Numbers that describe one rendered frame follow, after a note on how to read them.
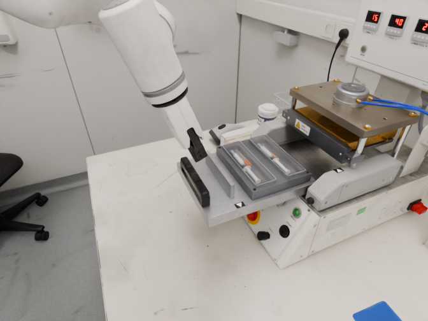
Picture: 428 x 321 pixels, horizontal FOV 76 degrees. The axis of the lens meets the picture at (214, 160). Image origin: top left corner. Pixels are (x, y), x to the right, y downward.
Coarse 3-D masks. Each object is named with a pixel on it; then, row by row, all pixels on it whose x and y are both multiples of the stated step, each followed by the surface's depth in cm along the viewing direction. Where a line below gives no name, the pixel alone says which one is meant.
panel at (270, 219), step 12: (276, 204) 76; (288, 204) 72; (300, 204) 69; (264, 216) 79; (276, 216) 75; (288, 216) 72; (300, 216) 68; (252, 228) 82; (264, 228) 78; (276, 228) 74; (288, 228) 71; (300, 228) 68; (276, 240) 74; (288, 240) 71; (276, 252) 73
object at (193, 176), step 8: (184, 160) 68; (184, 168) 67; (192, 168) 65; (192, 176) 63; (192, 184) 63; (200, 184) 61; (200, 192) 59; (208, 192) 59; (200, 200) 60; (208, 200) 60
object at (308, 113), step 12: (300, 108) 80; (312, 120) 75; (324, 120) 74; (336, 132) 69; (348, 132) 69; (384, 132) 69; (396, 132) 71; (348, 144) 65; (372, 144) 70; (384, 144) 72
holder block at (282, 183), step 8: (248, 144) 77; (216, 152) 76; (224, 152) 73; (256, 152) 73; (224, 160) 72; (264, 160) 70; (296, 160) 70; (232, 168) 68; (272, 168) 68; (240, 176) 65; (280, 176) 65; (296, 176) 65; (304, 176) 66; (240, 184) 66; (248, 184) 63; (272, 184) 63; (280, 184) 63; (288, 184) 65; (296, 184) 66; (248, 192) 63; (256, 192) 61; (264, 192) 63; (272, 192) 64
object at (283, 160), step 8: (256, 136) 78; (264, 136) 78; (256, 144) 75; (264, 144) 75; (272, 144) 75; (264, 152) 72; (272, 152) 72; (280, 152) 72; (280, 160) 69; (288, 160) 69; (280, 168) 66; (288, 168) 66; (296, 168) 66
